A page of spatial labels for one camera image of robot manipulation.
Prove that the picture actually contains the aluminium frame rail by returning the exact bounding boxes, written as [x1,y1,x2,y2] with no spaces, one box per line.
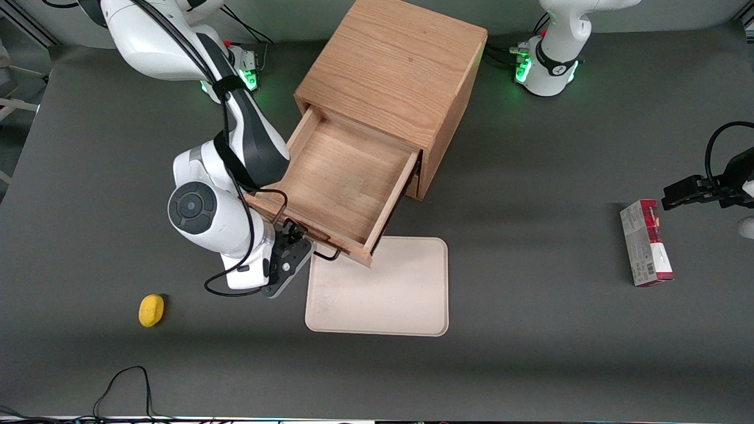
[0,0,59,48]

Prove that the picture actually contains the black base cables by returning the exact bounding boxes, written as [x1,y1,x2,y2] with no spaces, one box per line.
[221,5,275,45]
[483,42,531,71]

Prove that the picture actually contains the black right base cables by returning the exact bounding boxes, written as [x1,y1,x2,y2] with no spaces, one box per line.
[221,5,275,45]

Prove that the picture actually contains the white rectangular tray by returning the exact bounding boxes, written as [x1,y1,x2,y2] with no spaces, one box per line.
[305,237,449,337]

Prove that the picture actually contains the white stand frame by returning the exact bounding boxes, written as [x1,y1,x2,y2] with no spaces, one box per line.
[0,41,45,124]

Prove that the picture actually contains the yellow lemon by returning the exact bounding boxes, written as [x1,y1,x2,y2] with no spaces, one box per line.
[138,294,166,328]

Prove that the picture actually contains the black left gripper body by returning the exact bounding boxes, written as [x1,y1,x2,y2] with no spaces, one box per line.
[716,147,754,210]

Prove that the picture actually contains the thin black floor cable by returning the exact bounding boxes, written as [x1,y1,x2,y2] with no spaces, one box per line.
[0,365,177,424]

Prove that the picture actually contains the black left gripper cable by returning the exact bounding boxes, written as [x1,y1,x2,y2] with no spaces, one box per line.
[705,121,754,189]

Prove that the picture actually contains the wooden drawer cabinet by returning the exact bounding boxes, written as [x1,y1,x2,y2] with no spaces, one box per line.
[293,0,488,201]

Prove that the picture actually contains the wooden drawer with black handle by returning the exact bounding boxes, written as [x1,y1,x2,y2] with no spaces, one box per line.
[243,106,422,269]

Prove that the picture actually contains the black left base cables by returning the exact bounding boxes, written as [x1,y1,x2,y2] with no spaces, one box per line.
[483,42,531,71]

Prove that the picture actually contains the red plaid cardboard box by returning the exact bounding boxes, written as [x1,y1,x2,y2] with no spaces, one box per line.
[620,199,676,287]

